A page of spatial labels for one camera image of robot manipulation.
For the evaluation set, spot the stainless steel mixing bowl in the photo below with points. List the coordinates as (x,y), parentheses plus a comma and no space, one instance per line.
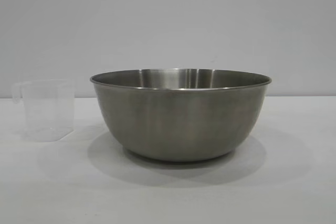
(181,119)

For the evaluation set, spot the clear plastic measuring cup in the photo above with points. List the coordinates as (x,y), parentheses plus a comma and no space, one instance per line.
(47,113)

